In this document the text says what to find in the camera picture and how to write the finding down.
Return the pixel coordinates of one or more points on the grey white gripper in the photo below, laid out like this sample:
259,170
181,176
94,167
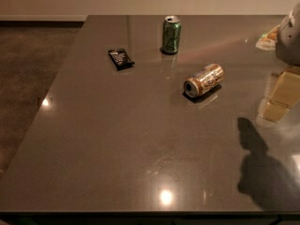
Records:
289,42

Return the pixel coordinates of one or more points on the orange soda can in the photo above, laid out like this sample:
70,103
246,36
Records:
202,82

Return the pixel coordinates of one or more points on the green soda can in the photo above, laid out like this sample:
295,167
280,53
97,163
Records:
171,31

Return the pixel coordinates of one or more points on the black snack packet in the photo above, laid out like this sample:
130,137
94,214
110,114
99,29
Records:
120,59

